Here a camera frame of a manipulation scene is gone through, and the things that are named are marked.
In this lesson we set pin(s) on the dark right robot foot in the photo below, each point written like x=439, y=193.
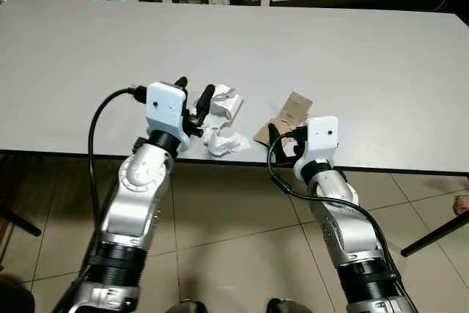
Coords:
x=284, y=306

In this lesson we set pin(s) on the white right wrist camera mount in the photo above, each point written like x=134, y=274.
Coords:
x=322, y=141

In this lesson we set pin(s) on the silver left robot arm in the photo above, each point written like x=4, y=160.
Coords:
x=139, y=188

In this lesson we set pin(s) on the dark robot foot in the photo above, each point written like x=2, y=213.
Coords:
x=187, y=306
x=284, y=306

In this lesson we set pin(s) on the dark left robot foot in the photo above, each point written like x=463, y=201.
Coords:
x=187, y=306

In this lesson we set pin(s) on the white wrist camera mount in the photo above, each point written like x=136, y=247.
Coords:
x=322, y=141
x=165, y=108

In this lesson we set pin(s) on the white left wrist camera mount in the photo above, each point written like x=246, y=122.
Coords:
x=165, y=108

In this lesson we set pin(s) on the person bare foot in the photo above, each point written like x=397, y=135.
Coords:
x=462, y=204

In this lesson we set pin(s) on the brown cardboard piece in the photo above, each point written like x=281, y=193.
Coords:
x=289, y=111

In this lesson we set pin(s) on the crumpled white and brown paper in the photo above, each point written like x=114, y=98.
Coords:
x=227, y=104

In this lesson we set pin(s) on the black table leg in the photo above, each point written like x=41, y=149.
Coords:
x=20, y=223
x=436, y=234

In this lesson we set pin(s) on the crumpled white tissue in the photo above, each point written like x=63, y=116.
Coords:
x=223, y=142

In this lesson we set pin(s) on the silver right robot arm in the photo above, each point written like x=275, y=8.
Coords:
x=344, y=225

